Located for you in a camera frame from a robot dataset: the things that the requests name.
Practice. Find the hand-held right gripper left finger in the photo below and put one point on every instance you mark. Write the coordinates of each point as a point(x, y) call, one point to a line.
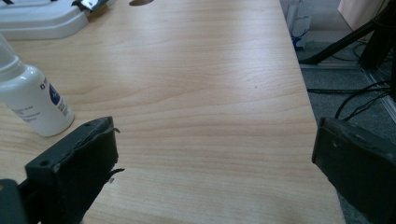
point(77, 168)

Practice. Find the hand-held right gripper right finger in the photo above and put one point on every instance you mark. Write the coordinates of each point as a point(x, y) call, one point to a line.
point(358, 168)

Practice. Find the white plastic bottle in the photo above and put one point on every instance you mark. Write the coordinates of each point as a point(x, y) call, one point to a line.
point(29, 96)

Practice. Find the black metal stand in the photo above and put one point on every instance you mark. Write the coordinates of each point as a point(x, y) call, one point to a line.
point(367, 34)

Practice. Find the white plastic tray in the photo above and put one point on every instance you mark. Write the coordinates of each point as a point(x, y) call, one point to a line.
point(37, 18)

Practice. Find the white and blue bag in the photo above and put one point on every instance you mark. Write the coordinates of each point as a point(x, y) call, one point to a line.
point(298, 21)

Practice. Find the dark foil-edged object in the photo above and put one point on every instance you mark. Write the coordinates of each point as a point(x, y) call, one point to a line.
point(88, 4)

